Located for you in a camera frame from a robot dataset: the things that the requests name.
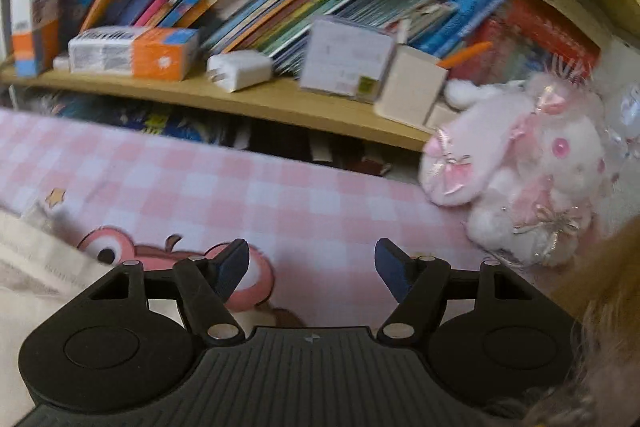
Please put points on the upright white orange box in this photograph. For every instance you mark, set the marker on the upright white orange box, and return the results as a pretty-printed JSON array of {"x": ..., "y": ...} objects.
[{"x": 35, "y": 32}]

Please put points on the white charger plug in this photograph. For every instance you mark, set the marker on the white charger plug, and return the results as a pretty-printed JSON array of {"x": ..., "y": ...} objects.
[{"x": 239, "y": 70}]

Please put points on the white label card box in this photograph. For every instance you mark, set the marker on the white label card box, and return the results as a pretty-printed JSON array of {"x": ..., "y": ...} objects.
[{"x": 346, "y": 59}]

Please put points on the small cream cube box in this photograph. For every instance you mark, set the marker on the small cream cube box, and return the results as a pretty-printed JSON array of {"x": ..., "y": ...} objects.
[{"x": 411, "y": 88}]

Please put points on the pink checkered tablecloth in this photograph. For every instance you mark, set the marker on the pink checkered tablecloth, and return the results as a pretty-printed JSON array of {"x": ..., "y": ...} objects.
[{"x": 317, "y": 225}]

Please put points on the pink white plush bunny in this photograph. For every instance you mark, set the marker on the pink white plush bunny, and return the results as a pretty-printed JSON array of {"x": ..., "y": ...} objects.
[{"x": 531, "y": 159}]

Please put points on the flat white orange box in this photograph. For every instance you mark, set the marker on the flat white orange box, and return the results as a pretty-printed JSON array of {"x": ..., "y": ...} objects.
[{"x": 138, "y": 52}]

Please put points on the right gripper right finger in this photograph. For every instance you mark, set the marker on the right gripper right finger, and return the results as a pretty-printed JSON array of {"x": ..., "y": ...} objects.
[{"x": 418, "y": 286}]

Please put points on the cream t-shirt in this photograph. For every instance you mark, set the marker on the cream t-shirt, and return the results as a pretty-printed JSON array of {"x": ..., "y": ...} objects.
[{"x": 39, "y": 274}]

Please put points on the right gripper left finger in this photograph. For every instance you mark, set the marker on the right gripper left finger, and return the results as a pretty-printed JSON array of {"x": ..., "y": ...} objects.
[{"x": 204, "y": 286}]

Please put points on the orange fluffy cat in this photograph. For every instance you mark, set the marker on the orange fluffy cat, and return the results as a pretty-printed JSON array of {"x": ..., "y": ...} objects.
[{"x": 603, "y": 295}]

